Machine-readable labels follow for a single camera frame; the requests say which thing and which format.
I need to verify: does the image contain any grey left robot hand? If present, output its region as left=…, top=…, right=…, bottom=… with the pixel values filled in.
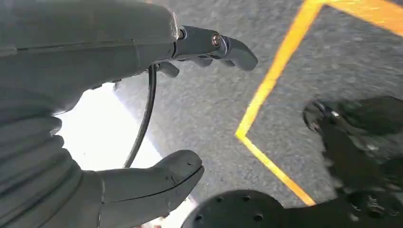
left=0, top=0, right=258, bottom=228

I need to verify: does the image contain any black cable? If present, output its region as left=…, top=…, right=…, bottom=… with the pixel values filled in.
left=123, top=64, right=157, bottom=168

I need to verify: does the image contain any black robot foot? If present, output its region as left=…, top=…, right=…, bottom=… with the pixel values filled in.
left=303, top=95, right=403, bottom=190

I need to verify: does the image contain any black robot leg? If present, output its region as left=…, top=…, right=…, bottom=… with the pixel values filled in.
left=181, top=189, right=403, bottom=228

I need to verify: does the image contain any yellow floor tape marking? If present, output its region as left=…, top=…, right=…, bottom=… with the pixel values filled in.
left=235, top=0, right=403, bottom=207

